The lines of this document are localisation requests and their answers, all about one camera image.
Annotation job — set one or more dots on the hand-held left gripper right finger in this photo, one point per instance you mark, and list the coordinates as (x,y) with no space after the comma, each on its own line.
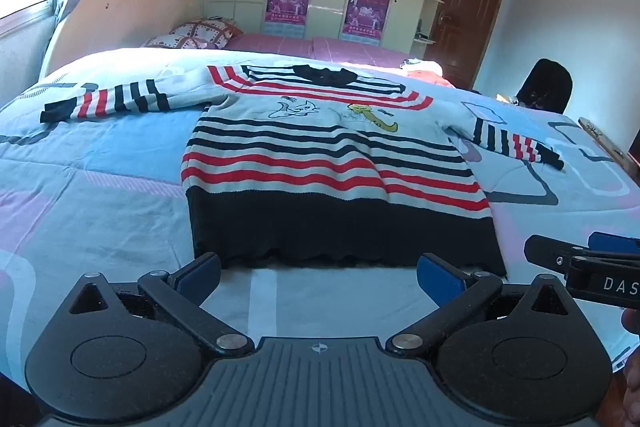
(440,279)

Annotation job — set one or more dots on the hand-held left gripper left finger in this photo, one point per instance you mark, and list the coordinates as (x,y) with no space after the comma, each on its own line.
(200,277)

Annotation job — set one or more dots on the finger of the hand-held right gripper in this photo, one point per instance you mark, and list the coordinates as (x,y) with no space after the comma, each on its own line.
(547,249)
(615,243)

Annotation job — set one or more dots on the striped knit sweater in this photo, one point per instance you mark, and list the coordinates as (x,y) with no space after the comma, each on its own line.
(325,157)

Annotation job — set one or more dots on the pile of clothes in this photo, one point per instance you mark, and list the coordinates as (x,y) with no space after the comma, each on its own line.
(425,69)

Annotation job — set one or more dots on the person's right hand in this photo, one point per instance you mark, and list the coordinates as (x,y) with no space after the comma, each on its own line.
(635,377)

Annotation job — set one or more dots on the wooden board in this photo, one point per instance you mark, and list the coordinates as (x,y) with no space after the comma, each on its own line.
(607,147)

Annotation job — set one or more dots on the printed light blue blanket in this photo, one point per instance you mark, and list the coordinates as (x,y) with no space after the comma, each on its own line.
(100,187)

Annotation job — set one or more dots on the black chair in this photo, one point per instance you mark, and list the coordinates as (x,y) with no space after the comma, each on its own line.
(545,84)

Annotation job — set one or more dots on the patterned white pillow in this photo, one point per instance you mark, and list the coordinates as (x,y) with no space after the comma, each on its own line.
(157,42)
(205,32)

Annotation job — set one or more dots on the pink checked bedsheet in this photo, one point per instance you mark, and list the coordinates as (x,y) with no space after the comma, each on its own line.
(280,43)

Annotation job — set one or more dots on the brown wooden door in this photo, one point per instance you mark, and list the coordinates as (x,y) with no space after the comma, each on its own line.
(475,7)

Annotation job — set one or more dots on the cream round headboard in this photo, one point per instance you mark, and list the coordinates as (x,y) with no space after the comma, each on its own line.
(125,7)

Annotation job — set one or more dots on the purple wall poster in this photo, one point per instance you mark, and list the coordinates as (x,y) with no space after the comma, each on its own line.
(367,17)
(289,7)

